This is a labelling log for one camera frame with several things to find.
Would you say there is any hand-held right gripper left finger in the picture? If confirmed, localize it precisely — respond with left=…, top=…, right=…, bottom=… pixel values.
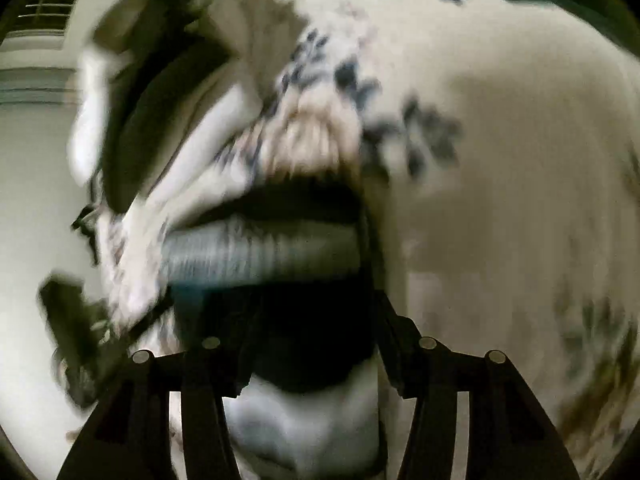
left=56, top=337, right=252, bottom=480

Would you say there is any white floral printed bedsheet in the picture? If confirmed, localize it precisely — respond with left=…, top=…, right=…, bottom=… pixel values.
left=67, top=0, right=640, bottom=480

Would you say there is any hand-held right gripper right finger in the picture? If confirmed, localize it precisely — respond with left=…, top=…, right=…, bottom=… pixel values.
left=371, top=290, right=581, bottom=480

